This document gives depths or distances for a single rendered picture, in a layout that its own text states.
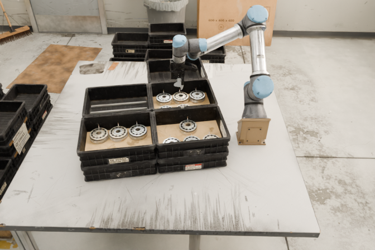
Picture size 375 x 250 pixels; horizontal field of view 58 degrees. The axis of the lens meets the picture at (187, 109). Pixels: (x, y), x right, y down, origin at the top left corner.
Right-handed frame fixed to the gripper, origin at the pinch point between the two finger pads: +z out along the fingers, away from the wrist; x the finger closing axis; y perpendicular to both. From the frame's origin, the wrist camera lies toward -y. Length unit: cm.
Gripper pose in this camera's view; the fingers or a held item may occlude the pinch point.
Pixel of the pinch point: (181, 85)
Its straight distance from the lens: 211.4
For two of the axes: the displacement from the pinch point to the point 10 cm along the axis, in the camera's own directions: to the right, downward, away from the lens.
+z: -0.4, 6.9, 7.2
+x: 1.6, 7.2, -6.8
